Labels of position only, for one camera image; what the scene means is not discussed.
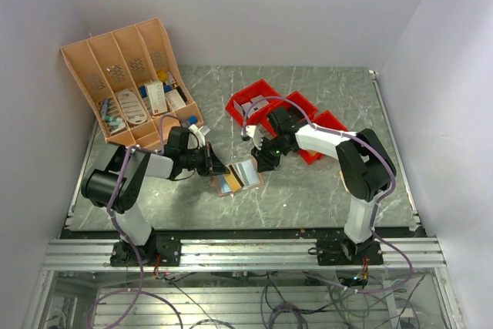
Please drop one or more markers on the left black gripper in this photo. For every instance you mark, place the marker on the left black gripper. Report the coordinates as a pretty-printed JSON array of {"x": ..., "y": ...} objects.
[{"x": 217, "y": 166}]

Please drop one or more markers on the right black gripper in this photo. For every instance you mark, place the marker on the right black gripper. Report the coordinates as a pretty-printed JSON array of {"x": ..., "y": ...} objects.
[{"x": 263, "y": 162}]

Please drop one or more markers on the red bin with white cards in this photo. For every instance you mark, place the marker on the red bin with white cards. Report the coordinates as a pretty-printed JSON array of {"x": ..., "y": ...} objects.
[{"x": 261, "y": 87}]

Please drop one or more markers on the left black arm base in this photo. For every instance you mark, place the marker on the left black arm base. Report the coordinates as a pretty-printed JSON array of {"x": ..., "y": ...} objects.
[{"x": 164, "y": 251}]

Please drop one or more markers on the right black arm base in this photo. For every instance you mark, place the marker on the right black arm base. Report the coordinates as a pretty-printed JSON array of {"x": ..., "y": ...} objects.
[{"x": 339, "y": 252}]

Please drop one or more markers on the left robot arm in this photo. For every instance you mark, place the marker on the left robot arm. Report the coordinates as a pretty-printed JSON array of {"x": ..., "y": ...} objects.
[{"x": 114, "y": 183}]

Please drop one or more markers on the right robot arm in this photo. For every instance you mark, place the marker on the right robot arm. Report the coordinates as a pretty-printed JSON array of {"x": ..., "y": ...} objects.
[{"x": 366, "y": 168}]

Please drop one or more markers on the white cards stack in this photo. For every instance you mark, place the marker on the white cards stack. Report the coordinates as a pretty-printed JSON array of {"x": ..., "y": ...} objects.
[{"x": 250, "y": 107}]

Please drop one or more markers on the white small box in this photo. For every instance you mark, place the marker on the white small box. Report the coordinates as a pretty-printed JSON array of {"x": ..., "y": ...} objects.
[{"x": 175, "y": 100}]

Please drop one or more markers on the white red box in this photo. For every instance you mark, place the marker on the white red box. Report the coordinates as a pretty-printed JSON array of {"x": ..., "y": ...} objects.
[{"x": 157, "y": 100}]

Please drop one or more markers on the white oval remote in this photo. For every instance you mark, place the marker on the white oval remote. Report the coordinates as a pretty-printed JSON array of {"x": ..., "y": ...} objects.
[{"x": 132, "y": 109}]

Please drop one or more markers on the yellow small item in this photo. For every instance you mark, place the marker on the yellow small item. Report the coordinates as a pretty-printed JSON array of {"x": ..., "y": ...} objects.
[{"x": 162, "y": 76}]

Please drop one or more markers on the orange desk organizer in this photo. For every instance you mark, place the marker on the orange desk organizer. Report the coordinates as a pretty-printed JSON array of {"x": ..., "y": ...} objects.
[{"x": 132, "y": 82}]

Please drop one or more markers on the pens bundle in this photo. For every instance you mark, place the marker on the pens bundle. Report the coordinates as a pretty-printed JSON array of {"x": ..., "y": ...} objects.
[{"x": 111, "y": 117}]

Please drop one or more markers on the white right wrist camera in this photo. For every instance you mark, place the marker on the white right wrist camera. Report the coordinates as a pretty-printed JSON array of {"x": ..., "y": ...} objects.
[{"x": 251, "y": 132}]

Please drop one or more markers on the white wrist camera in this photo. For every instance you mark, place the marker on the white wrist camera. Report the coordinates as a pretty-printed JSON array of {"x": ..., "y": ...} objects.
[
  {"x": 251, "y": 132},
  {"x": 197, "y": 137}
]

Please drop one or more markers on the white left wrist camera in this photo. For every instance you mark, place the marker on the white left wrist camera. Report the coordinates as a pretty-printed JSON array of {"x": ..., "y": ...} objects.
[{"x": 197, "y": 137}]

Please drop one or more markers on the aluminium rail frame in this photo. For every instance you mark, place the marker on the aluminium rail frame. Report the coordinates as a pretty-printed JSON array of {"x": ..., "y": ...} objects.
[{"x": 241, "y": 255}]

